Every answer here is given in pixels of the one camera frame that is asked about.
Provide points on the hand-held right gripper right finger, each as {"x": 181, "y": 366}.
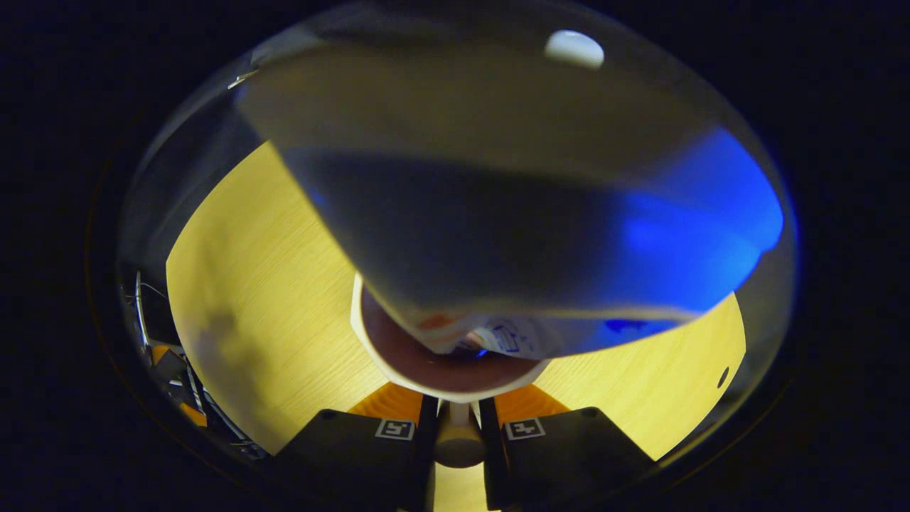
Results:
{"x": 569, "y": 455}

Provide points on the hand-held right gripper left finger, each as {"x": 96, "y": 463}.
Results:
{"x": 341, "y": 455}

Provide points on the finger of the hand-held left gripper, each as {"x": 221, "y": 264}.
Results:
{"x": 163, "y": 355}
{"x": 193, "y": 414}

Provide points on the beige cup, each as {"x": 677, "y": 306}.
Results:
{"x": 426, "y": 370}

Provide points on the white toothpaste tube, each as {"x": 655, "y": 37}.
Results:
{"x": 462, "y": 213}

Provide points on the white toothbrush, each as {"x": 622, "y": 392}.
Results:
{"x": 574, "y": 48}

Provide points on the wooden desktop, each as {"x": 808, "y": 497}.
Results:
{"x": 249, "y": 284}

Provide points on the white cloth clip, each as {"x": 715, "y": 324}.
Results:
{"x": 243, "y": 78}

